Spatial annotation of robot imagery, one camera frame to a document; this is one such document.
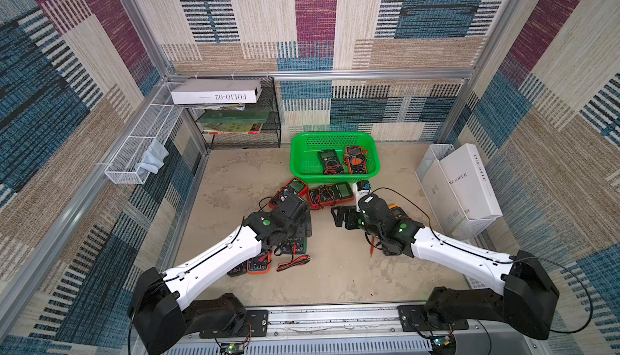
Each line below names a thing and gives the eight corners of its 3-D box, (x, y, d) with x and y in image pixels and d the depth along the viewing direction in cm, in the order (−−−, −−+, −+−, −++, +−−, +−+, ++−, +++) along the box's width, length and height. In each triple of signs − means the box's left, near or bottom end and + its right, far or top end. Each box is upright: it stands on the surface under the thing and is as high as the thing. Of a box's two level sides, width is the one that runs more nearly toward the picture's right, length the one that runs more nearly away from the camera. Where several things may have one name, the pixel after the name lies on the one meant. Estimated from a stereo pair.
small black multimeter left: (231, 281, 83) (228, 278, 81) (228, 274, 85) (226, 271, 82) (251, 270, 86) (249, 266, 83) (248, 263, 87) (246, 260, 84)
